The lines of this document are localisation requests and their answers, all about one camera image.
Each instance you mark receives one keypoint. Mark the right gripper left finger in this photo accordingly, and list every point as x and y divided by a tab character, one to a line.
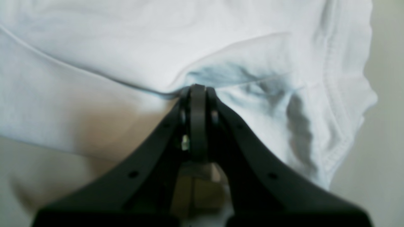
138	192

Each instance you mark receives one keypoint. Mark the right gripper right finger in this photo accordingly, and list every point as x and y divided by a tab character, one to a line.
265	192

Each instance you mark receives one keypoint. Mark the white T-shirt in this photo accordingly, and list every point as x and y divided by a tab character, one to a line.
95	76

